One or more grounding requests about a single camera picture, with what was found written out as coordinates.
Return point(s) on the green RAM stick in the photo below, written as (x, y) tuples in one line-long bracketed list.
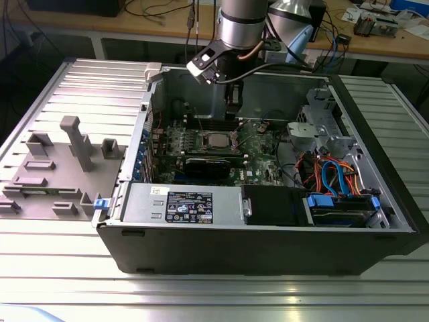
[(47, 192)]

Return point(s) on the white label sheet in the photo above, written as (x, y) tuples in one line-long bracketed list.
[(308, 63)]

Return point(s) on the black tower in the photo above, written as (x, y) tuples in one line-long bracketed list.
[(320, 31)]

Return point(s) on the black PC case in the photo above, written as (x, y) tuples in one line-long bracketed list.
[(234, 248)]

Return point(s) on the small black device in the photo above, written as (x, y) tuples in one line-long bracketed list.
[(344, 38)]

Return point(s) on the blue case latch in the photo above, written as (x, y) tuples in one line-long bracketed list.
[(101, 204)]

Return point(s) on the CPU socket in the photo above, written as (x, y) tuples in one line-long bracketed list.
[(201, 139)]

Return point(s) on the white paper sheet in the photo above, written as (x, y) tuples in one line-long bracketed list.
[(419, 30), (352, 15)]

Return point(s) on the grey parts rack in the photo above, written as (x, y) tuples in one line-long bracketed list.
[(60, 174)]

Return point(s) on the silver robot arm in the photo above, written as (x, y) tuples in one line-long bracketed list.
[(241, 27)]

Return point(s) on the black graphics card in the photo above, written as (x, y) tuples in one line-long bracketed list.
[(207, 167)]

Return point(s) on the silver CPU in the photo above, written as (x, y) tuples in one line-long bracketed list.
[(218, 140)]

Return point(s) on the hard disk in blue carrier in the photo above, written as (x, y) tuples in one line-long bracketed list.
[(321, 201)]

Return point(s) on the metal CPU cooler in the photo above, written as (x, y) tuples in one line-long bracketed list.
[(364, 27)]

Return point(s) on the grey case latch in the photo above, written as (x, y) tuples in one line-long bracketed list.
[(152, 72)]

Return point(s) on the silver drive cage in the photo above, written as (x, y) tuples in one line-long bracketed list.
[(352, 151)]

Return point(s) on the black box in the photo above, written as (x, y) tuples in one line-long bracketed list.
[(73, 6)]

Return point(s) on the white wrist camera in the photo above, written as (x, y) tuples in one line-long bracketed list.
[(196, 68)]

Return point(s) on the blue box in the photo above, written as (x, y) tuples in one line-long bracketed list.
[(409, 4)]

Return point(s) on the coin cell battery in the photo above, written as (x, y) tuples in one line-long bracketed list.
[(262, 127)]

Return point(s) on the grey electronic device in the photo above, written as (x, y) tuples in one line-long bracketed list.
[(387, 28)]

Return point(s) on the green motherboard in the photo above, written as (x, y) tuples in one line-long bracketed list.
[(258, 157)]

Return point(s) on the wooden desk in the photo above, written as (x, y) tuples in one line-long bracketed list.
[(100, 23)]

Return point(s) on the grey power supply unit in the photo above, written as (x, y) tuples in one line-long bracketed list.
[(144, 204)]

